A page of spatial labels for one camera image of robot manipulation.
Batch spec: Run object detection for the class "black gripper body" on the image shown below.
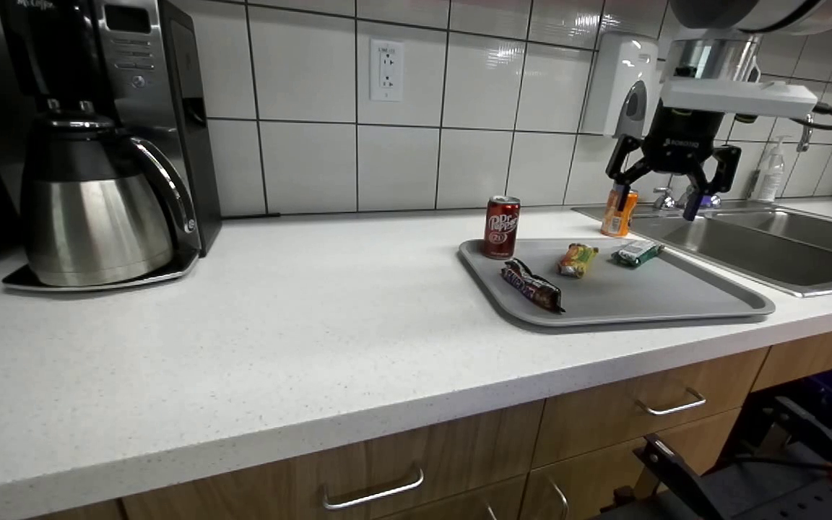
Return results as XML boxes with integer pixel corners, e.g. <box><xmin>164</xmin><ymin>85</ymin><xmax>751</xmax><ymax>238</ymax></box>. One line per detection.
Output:
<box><xmin>639</xmin><ymin>102</ymin><xmax>727</xmax><ymax>183</ymax></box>

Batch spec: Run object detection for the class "yellow candy bar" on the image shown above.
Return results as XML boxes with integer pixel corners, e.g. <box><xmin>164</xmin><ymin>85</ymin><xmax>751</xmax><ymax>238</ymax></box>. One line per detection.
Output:
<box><xmin>554</xmin><ymin>241</ymin><xmax>605</xmax><ymax>283</ymax></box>

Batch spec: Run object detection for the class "dark brown candy bar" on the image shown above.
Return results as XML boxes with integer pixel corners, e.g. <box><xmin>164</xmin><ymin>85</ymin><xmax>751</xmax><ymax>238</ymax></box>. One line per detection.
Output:
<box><xmin>501</xmin><ymin>255</ymin><xmax>570</xmax><ymax>319</ymax></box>

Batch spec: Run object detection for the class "gray plastic tray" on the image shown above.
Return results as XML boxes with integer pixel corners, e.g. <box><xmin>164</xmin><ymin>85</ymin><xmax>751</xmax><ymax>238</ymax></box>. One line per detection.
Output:
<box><xmin>453</xmin><ymin>231</ymin><xmax>777</xmax><ymax>332</ymax></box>

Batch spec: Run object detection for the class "chrome faucet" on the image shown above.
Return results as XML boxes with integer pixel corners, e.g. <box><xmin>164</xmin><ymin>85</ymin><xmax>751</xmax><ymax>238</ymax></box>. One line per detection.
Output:
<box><xmin>651</xmin><ymin>118</ymin><xmax>814</xmax><ymax>216</ymax></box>

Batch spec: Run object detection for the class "orange soda can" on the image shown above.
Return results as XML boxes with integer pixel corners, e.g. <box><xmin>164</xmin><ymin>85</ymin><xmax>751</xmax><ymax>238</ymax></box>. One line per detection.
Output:
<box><xmin>597</xmin><ymin>186</ymin><xmax>641</xmax><ymax>241</ymax></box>

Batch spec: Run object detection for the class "clear soap bottle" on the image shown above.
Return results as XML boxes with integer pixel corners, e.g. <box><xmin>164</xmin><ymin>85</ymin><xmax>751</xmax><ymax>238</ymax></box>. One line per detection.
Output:
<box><xmin>749</xmin><ymin>143</ymin><xmax>790</xmax><ymax>209</ymax></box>

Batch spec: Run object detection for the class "stainless steel sink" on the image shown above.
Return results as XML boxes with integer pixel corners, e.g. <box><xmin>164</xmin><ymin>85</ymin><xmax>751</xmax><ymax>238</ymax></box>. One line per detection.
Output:
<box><xmin>628</xmin><ymin>202</ymin><xmax>832</xmax><ymax>299</ymax></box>

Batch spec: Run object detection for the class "red soda can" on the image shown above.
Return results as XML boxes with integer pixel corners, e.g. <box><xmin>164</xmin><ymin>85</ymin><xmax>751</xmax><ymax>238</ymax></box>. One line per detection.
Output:
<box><xmin>479</xmin><ymin>190</ymin><xmax>522</xmax><ymax>261</ymax></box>

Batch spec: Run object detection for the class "wooden lower cabinet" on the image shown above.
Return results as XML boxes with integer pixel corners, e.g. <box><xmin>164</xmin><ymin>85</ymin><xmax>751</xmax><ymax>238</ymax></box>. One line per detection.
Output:
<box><xmin>38</xmin><ymin>320</ymin><xmax>832</xmax><ymax>520</ymax></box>

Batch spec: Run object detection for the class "black coffee maker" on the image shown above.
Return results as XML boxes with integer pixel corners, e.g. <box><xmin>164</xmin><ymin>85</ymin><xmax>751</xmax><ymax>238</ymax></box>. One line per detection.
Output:
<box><xmin>0</xmin><ymin>0</ymin><xmax>226</xmax><ymax>296</ymax></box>

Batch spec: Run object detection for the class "steel coffee carafe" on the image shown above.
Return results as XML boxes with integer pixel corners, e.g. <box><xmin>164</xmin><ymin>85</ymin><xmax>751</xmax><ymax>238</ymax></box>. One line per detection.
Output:
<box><xmin>17</xmin><ymin>112</ymin><xmax>206</xmax><ymax>288</ymax></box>

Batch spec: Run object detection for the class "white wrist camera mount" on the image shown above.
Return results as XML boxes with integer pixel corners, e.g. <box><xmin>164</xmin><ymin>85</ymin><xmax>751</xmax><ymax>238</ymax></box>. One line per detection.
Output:
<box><xmin>658</xmin><ymin>75</ymin><xmax>820</xmax><ymax>121</ymax></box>

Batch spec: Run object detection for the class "white wall soap dispenser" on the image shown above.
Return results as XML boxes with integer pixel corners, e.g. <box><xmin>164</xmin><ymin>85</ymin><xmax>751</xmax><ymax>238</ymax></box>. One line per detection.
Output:
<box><xmin>580</xmin><ymin>34</ymin><xmax>662</xmax><ymax>143</ymax></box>

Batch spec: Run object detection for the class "short silver drawer handle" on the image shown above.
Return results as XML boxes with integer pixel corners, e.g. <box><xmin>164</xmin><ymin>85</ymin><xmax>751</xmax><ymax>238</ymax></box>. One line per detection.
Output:
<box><xmin>641</xmin><ymin>388</ymin><xmax>710</xmax><ymax>423</ymax></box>

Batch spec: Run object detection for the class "white wall outlet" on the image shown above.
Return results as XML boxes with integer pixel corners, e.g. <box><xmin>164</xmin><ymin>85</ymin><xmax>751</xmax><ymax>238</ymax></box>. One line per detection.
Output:
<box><xmin>369</xmin><ymin>39</ymin><xmax>407</xmax><ymax>105</ymax></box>

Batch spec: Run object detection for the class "small silver cabinet handle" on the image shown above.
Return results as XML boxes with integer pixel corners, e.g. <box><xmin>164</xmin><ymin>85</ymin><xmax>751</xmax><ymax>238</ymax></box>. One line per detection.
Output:
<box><xmin>545</xmin><ymin>478</ymin><xmax>573</xmax><ymax>512</ymax></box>

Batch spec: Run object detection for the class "long silver drawer handle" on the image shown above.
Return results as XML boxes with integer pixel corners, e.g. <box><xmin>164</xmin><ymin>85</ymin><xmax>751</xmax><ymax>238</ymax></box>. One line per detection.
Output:
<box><xmin>320</xmin><ymin>468</ymin><xmax>428</xmax><ymax>515</ymax></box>

